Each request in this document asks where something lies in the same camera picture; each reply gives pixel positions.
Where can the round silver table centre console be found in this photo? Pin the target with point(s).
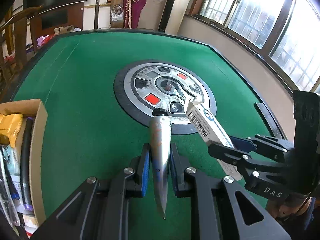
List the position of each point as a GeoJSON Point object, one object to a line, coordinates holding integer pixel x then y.
{"type": "Point", "coordinates": [142, 86]}

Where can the person's hand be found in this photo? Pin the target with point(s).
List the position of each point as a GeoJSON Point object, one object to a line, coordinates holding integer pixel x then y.
{"type": "Point", "coordinates": [292, 209]}

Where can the brown cardboard box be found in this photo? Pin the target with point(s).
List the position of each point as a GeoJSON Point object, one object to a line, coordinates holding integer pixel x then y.
{"type": "Point", "coordinates": [22, 130]}

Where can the white cardboard box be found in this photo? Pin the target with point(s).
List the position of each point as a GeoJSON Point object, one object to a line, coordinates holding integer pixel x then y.
{"type": "Point", "coordinates": [206, 124]}

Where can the black long stick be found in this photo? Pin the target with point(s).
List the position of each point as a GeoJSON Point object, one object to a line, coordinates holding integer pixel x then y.
{"type": "Point", "coordinates": [24, 165]}

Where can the metal tray in table edge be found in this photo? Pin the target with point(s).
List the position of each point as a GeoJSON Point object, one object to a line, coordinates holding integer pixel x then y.
{"type": "Point", "coordinates": [271, 123]}

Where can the silver tube black cap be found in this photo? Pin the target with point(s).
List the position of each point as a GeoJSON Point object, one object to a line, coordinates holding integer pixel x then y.
{"type": "Point", "coordinates": [160, 142]}

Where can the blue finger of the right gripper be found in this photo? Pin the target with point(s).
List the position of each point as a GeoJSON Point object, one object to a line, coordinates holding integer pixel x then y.
{"type": "Point", "coordinates": [242, 143]}
{"type": "Point", "coordinates": [234, 162]}

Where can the wooden chair with maroon cloth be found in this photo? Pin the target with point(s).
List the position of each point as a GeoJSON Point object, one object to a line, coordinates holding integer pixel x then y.
{"type": "Point", "coordinates": [123, 13]}

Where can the window with bars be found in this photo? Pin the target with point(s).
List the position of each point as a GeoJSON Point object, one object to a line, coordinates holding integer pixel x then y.
{"type": "Point", "coordinates": [283, 34]}

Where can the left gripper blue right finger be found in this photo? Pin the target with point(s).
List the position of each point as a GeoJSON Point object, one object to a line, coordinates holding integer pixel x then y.
{"type": "Point", "coordinates": [178, 164]}

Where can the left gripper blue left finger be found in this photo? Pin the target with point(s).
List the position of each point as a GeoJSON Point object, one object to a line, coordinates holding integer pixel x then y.
{"type": "Point", "coordinates": [142, 171]}

